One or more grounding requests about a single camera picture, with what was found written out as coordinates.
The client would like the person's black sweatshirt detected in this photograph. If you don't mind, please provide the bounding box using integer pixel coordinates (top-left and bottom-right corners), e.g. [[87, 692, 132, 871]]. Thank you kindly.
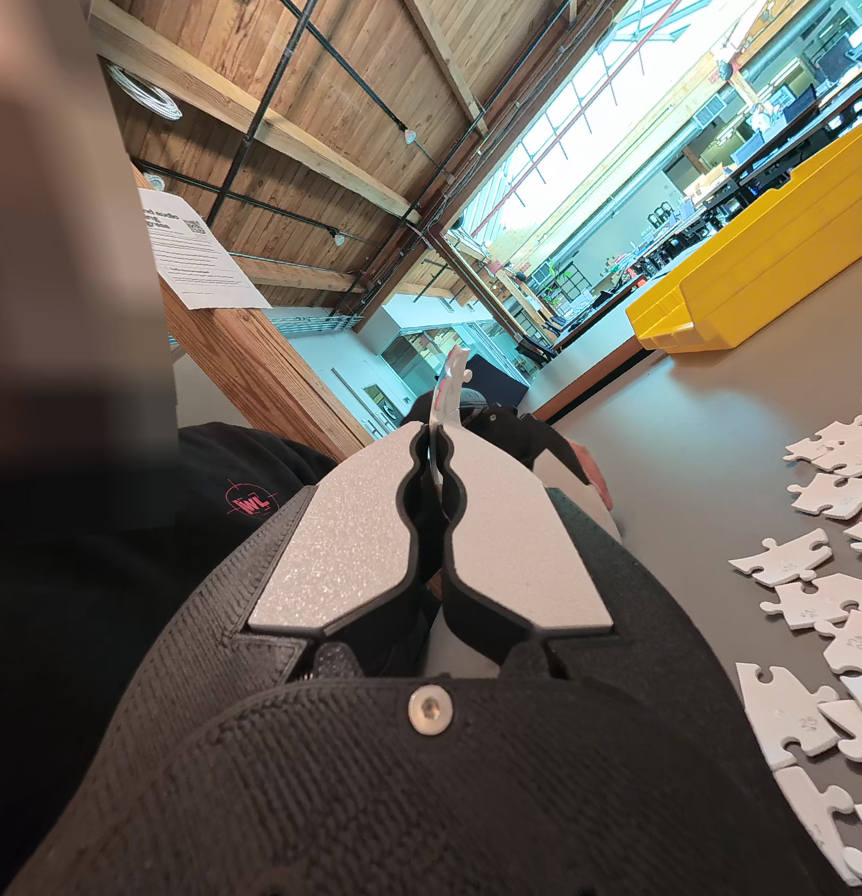
[[0, 421, 338, 896]]

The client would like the scattered white puzzle pieces pile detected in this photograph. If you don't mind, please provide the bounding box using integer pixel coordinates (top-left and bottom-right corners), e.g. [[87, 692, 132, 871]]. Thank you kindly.
[[728, 414, 862, 887]]

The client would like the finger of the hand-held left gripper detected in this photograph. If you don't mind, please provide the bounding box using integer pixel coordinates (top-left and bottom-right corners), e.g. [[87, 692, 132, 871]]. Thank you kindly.
[[532, 448, 623, 542]]

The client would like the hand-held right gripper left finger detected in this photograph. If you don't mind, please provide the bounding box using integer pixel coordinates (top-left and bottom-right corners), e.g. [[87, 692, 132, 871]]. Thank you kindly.
[[248, 422, 432, 638]]

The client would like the white paper notice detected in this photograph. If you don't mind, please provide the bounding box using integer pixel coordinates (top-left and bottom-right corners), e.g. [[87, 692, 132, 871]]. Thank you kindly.
[[139, 188, 273, 311]]

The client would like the person's left hand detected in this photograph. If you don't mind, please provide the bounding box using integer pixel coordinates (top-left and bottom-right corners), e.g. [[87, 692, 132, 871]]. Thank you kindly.
[[567, 439, 614, 511]]

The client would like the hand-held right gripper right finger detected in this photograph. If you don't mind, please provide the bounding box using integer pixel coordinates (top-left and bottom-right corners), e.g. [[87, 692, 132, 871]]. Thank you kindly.
[[433, 424, 615, 665]]

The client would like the dark box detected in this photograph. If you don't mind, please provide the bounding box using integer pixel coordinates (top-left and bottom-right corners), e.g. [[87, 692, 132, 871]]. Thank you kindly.
[[466, 353, 531, 413]]

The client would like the white cable coil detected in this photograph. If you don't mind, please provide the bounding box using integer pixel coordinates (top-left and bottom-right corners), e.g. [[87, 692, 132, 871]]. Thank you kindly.
[[108, 64, 184, 122]]

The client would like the large skylight window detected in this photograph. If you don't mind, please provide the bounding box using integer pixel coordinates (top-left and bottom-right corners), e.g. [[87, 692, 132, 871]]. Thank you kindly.
[[459, 0, 768, 253]]

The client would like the black ceiling pipe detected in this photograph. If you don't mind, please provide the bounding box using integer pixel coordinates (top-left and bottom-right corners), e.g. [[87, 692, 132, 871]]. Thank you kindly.
[[206, 0, 319, 226]]

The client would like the yellow plastic bin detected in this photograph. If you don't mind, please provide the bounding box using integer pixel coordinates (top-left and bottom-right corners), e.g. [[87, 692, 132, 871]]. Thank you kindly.
[[679, 188, 862, 354], [626, 112, 862, 351]]

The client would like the curved puzzle piece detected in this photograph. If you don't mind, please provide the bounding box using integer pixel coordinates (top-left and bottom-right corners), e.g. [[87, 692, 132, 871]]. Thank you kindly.
[[427, 344, 474, 491]]

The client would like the wooden post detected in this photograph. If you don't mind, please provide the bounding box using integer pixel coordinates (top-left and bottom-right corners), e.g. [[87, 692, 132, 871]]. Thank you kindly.
[[133, 167, 373, 463]]

